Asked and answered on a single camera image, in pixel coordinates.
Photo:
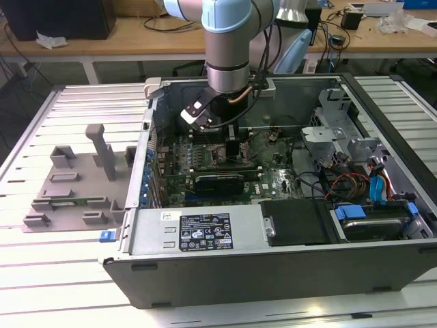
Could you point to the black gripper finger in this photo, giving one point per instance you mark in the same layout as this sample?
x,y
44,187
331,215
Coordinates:
x,y
232,147

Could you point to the black drive bay cover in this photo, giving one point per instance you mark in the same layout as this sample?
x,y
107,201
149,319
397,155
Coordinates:
x,y
293,222

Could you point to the blue box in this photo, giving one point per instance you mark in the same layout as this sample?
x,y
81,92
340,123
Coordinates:
x,y
420,4

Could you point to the grey metal drive cage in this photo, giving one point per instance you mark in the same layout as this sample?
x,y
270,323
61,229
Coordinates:
x,y
327,133

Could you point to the blue card retainer strip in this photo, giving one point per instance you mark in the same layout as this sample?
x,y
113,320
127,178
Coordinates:
x,y
146,181

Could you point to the wooden desk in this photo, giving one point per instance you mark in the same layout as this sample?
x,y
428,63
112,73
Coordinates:
x,y
102,44
375,44

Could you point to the blue case latch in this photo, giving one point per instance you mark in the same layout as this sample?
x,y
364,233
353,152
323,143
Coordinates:
x,y
106,236

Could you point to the white crumpled paper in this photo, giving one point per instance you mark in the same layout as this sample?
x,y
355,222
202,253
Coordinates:
x,y
51,40

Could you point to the green motherboard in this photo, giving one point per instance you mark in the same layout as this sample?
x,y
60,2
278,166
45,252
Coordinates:
x,y
269,160

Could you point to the silver power supply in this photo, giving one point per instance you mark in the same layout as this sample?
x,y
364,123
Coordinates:
x,y
153,232

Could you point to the small black device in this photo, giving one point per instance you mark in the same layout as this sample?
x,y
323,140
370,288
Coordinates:
x,y
338,40

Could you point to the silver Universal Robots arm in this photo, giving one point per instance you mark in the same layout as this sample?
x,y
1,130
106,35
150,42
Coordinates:
x,y
227,51

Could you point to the black computer tower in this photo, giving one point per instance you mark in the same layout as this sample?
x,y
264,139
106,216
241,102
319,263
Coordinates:
x,y
51,17

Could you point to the blue disk carrier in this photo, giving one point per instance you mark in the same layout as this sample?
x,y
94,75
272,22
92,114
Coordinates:
x,y
350,213

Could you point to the CPU socket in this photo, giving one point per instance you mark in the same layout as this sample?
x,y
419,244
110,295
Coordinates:
x,y
214,155

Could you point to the clear plastic bag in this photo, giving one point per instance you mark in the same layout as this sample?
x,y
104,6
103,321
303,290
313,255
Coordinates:
x,y
392,24

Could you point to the black graphics card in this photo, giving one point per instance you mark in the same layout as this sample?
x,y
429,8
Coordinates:
x,y
218,186

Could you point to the silver bay latch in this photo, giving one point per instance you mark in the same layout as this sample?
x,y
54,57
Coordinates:
x,y
269,226

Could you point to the green RAM stick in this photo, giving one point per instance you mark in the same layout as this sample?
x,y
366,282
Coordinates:
x,y
80,202

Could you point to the grey plastic parts rack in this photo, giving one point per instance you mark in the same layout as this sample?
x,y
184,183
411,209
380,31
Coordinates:
x,y
88,184

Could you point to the white paper box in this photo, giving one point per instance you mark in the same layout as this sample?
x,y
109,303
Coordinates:
x,y
421,25

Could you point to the hard disk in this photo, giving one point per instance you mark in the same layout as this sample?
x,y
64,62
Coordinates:
x,y
372,229

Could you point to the small black cube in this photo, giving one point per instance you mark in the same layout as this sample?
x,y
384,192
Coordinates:
x,y
351,20

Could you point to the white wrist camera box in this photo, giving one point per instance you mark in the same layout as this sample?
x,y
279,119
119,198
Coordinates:
x,y
194,111

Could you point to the black open PC case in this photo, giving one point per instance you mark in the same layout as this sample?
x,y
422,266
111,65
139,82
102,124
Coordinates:
x,y
239,280

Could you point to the brown cardboard box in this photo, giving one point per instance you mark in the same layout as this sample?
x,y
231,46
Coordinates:
x,y
143,7

